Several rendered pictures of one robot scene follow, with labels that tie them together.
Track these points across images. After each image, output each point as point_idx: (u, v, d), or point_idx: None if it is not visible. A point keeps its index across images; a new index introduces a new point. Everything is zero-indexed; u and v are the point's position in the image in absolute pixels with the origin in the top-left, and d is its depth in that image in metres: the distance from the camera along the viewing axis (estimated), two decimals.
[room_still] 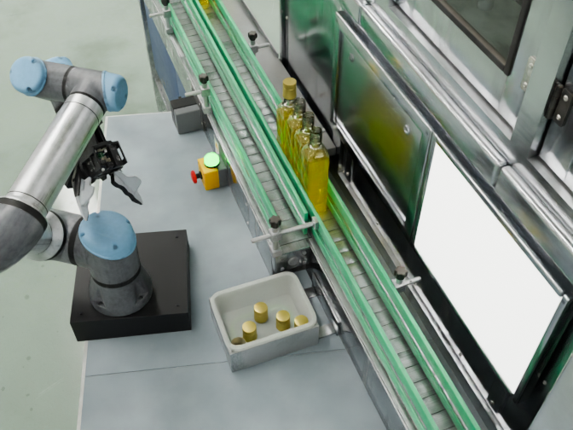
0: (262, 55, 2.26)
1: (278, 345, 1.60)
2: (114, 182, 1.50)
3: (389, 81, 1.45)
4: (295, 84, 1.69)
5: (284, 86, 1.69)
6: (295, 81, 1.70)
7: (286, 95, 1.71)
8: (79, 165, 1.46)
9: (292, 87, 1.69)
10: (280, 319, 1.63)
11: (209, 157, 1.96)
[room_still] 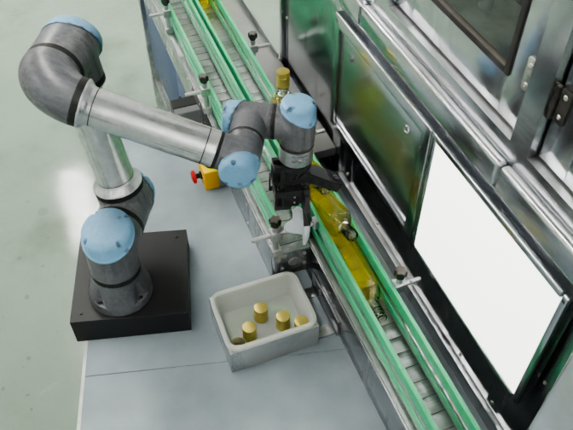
0: (262, 55, 2.26)
1: (278, 345, 1.60)
2: (301, 212, 1.57)
3: (389, 81, 1.45)
4: (288, 72, 1.72)
5: (278, 76, 1.72)
6: (289, 70, 1.73)
7: (280, 84, 1.74)
8: None
9: (286, 77, 1.72)
10: (280, 319, 1.63)
11: None
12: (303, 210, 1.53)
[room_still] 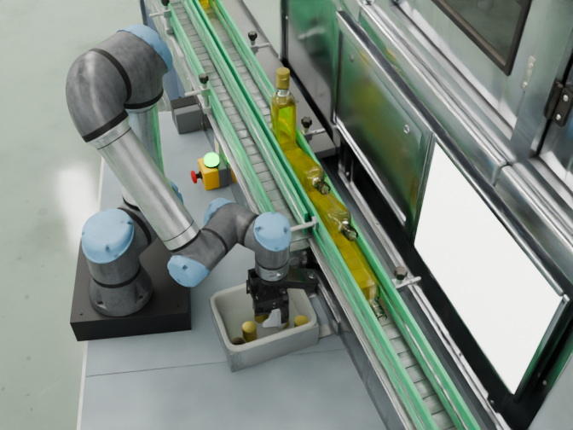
0: (262, 55, 2.26)
1: (278, 345, 1.60)
2: (278, 306, 1.60)
3: (389, 81, 1.45)
4: (288, 72, 1.72)
5: (278, 76, 1.72)
6: (289, 70, 1.73)
7: (280, 84, 1.74)
8: None
9: (286, 77, 1.72)
10: None
11: (209, 157, 1.96)
12: (282, 314, 1.57)
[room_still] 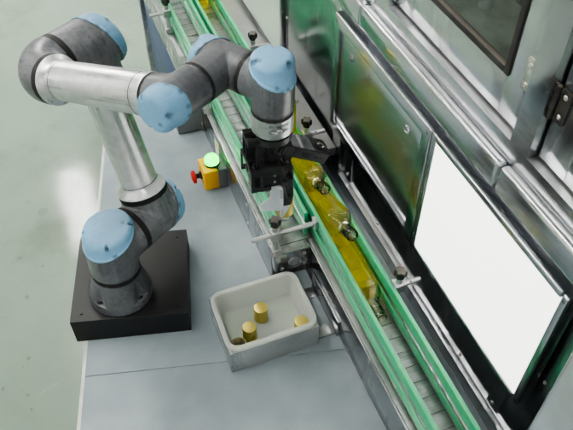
0: None
1: (278, 345, 1.60)
2: (280, 185, 1.30)
3: (389, 81, 1.45)
4: None
5: None
6: None
7: None
8: None
9: None
10: None
11: (209, 157, 1.96)
12: (285, 192, 1.27)
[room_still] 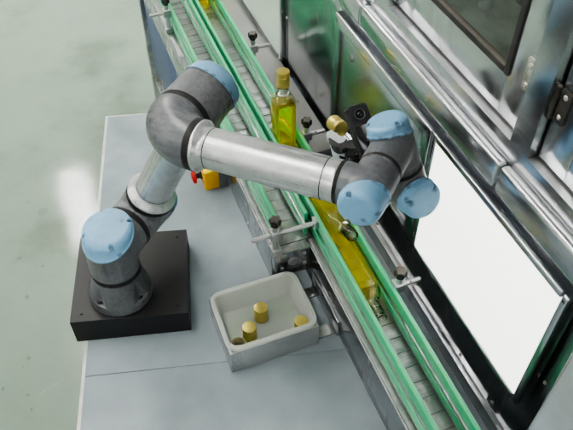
0: (262, 55, 2.26)
1: (278, 345, 1.60)
2: None
3: (389, 81, 1.45)
4: (288, 72, 1.72)
5: (278, 76, 1.72)
6: (289, 70, 1.73)
7: (280, 84, 1.74)
8: (350, 154, 1.38)
9: (286, 77, 1.72)
10: (345, 131, 1.47)
11: None
12: None
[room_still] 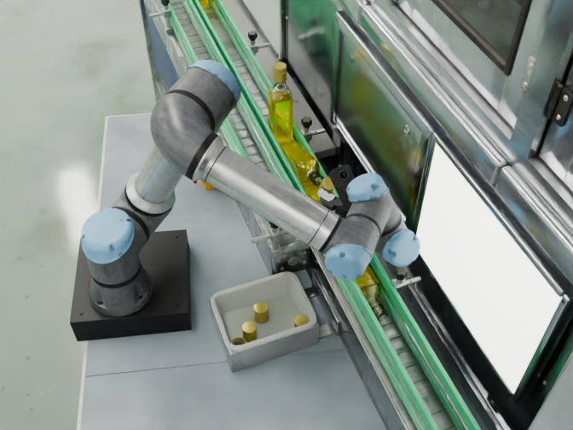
0: (262, 55, 2.26)
1: (278, 345, 1.60)
2: None
3: (389, 81, 1.45)
4: (286, 67, 1.74)
5: (274, 70, 1.74)
6: (286, 65, 1.74)
7: (276, 78, 1.76)
8: (338, 211, 1.52)
9: (282, 71, 1.74)
10: (333, 186, 1.62)
11: None
12: None
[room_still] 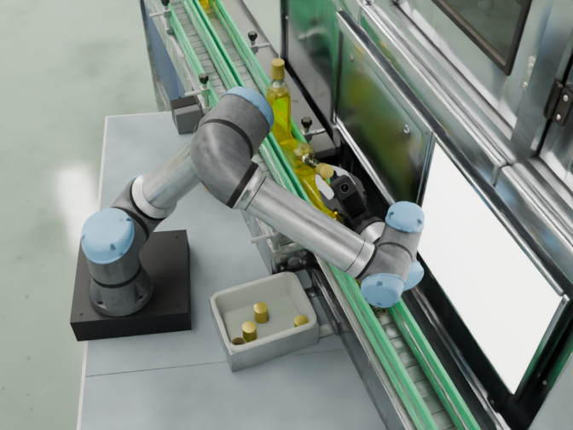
0: (262, 55, 2.26)
1: (278, 345, 1.60)
2: None
3: (389, 81, 1.45)
4: (283, 64, 1.75)
5: (273, 66, 1.75)
6: (284, 61, 1.75)
7: (274, 75, 1.77)
8: (340, 213, 1.54)
9: (280, 67, 1.75)
10: (331, 173, 1.60)
11: None
12: (358, 185, 1.58)
